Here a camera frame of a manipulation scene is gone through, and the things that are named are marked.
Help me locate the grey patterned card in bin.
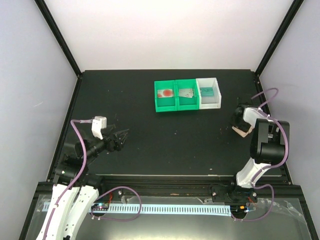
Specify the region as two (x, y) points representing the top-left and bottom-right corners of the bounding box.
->
(178, 88), (194, 99)

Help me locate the right small circuit board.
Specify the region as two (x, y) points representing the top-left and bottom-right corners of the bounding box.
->
(230, 205), (253, 214)

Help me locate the left small circuit board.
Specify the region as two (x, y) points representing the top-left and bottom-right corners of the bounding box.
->
(91, 202), (110, 212)

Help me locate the small circuit board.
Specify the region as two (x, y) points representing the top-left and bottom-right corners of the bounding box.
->
(91, 202), (110, 212)
(230, 205), (253, 214)

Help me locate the beige card holder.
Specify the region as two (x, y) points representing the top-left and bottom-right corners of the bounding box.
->
(232, 126), (254, 138)

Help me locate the middle green bin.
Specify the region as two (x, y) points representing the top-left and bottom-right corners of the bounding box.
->
(175, 78), (200, 111)

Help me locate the right black frame post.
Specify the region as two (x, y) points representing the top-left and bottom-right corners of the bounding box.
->
(255, 0), (304, 77)

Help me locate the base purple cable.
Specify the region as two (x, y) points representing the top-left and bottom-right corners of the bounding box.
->
(89, 186), (142, 223)
(231, 184), (275, 223)

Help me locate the red circle card in bin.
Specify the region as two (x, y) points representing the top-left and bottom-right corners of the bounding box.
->
(157, 88), (174, 98)

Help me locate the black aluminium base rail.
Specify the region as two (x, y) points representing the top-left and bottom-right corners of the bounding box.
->
(47, 174), (293, 198)

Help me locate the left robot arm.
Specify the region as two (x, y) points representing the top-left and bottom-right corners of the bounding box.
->
(36, 125), (129, 240)

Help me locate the white bin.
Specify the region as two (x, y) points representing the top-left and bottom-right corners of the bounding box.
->
(195, 77), (222, 110)

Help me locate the black frame post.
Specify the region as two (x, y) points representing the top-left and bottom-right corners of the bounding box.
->
(34, 0), (82, 78)
(255, 0), (304, 77)

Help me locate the left black frame post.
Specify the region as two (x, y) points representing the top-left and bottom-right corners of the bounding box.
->
(34, 0), (82, 78)

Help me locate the green bin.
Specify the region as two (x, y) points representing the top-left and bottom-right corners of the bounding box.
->
(154, 80), (178, 113)
(175, 78), (200, 111)

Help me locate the teal card in bin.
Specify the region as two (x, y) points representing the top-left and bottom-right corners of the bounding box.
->
(199, 87), (215, 98)

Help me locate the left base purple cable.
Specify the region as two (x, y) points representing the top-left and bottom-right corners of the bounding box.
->
(89, 186), (142, 223)

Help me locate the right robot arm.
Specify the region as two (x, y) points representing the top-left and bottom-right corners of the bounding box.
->
(227, 104), (290, 202)

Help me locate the white slotted cable duct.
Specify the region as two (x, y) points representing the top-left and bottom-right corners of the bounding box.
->
(41, 201), (232, 217)

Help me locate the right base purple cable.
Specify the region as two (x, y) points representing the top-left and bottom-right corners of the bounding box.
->
(231, 184), (275, 223)

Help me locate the left green bin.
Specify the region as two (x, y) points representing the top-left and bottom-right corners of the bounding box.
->
(154, 80), (178, 113)

